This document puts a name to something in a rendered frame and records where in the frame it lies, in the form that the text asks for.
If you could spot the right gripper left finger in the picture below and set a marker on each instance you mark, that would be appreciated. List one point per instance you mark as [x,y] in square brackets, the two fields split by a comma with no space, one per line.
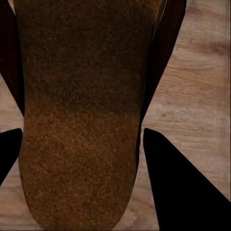
[10,142]

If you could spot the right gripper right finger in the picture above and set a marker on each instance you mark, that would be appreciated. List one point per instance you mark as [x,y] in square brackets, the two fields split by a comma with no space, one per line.
[185,200]

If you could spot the sandal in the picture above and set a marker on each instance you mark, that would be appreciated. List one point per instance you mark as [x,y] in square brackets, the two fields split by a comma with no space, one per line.
[83,74]

